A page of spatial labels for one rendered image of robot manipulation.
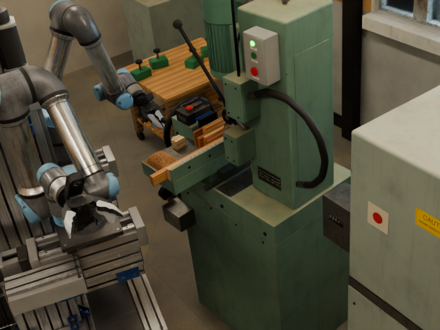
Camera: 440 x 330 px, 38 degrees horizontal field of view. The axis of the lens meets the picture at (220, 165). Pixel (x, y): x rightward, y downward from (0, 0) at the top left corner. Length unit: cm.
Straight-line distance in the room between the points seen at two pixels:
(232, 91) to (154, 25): 257
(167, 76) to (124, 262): 176
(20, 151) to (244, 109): 74
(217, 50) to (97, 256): 87
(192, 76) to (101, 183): 203
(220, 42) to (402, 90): 172
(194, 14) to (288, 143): 276
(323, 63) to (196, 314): 146
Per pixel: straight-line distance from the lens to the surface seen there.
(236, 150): 228
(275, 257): 239
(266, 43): 199
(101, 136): 456
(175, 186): 240
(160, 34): 473
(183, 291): 324
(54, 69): 279
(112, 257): 247
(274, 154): 227
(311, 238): 249
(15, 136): 212
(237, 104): 217
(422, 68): 367
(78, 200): 180
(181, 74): 399
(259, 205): 239
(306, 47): 208
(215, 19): 229
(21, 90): 205
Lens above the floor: 228
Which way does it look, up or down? 34 degrees down
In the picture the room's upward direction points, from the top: 7 degrees counter-clockwise
